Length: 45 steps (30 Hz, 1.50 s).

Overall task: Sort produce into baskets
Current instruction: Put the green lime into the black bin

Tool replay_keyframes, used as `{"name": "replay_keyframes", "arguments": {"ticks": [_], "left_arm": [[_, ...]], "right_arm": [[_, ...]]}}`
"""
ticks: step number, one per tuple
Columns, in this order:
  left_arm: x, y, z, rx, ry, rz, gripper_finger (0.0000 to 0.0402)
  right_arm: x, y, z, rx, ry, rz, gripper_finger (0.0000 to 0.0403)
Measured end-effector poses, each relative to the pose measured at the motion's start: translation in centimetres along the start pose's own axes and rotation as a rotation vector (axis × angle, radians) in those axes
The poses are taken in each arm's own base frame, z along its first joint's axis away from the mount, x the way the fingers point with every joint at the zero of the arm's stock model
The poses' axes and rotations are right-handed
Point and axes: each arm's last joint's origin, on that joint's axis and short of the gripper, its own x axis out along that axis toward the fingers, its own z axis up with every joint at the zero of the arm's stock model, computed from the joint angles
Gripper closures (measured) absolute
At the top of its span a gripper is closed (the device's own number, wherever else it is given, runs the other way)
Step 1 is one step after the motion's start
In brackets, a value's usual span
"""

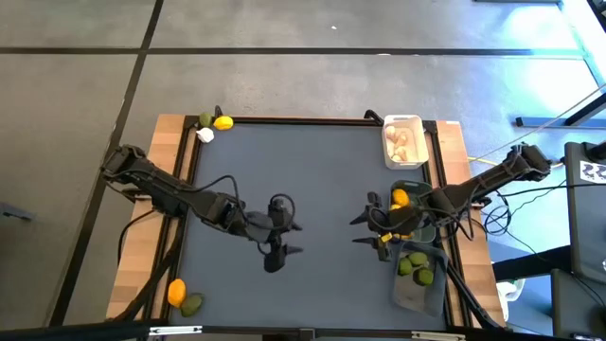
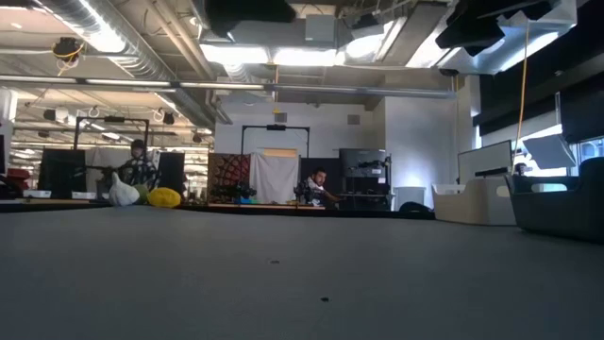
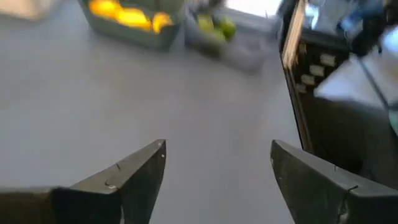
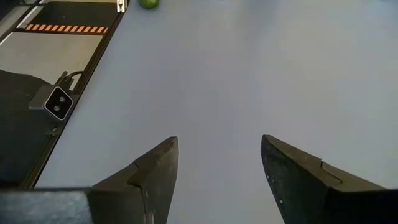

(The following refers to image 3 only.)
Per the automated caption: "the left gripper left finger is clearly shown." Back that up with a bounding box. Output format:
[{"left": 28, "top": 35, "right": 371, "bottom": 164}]
[{"left": 0, "top": 139, "right": 167, "bottom": 224}]

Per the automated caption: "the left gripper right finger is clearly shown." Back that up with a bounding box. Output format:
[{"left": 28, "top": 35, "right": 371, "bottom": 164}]
[{"left": 270, "top": 139, "right": 398, "bottom": 224}]

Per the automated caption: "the yellow lemon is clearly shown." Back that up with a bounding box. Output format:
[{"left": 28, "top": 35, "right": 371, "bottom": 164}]
[
  {"left": 116, "top": 7, "right": 153, "bottom": 32},
  {"left": 88, "top": 0, "right": 122, "bottom": 18},
  {"left": 152, "top": 12, "right": 174, "bottom": 34}
]

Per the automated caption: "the green lime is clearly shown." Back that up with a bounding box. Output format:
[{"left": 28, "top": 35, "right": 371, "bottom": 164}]
[
  {"left": 217, "top": 17, "right": 237, "bottom": 41},
  {"left": 197, "top": 14, "right": 215, "bottom": 34}
]

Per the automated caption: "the green-grey plastic basket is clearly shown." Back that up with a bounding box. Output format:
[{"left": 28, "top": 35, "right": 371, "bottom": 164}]
[{"left": 77, "top": 0, "right": 182, "bottom": 52}]

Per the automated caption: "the dark grey plastic basket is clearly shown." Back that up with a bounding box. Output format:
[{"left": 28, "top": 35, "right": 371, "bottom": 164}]
[{"left": 183, "top": 4, "right": 280, "bottom": 75}]

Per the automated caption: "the thin black cable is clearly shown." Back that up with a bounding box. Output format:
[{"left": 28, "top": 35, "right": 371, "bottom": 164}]
[{"left": 357, "top": 55, "right": 391, "bottom": 110}]

